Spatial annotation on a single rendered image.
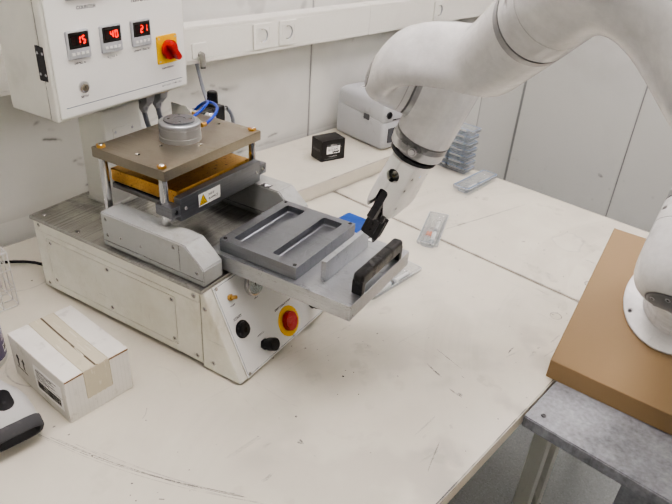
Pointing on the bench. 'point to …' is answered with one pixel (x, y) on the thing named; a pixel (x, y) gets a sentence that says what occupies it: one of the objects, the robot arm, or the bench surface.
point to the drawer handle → (376, 265)
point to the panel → (258, 319)
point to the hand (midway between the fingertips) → (374, 225)
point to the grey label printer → (365, 116)
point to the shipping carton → (71, 362)
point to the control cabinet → (94, 66)
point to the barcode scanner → (16, 417)
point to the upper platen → (130, 181)
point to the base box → (140, 300)
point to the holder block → (287, 238)
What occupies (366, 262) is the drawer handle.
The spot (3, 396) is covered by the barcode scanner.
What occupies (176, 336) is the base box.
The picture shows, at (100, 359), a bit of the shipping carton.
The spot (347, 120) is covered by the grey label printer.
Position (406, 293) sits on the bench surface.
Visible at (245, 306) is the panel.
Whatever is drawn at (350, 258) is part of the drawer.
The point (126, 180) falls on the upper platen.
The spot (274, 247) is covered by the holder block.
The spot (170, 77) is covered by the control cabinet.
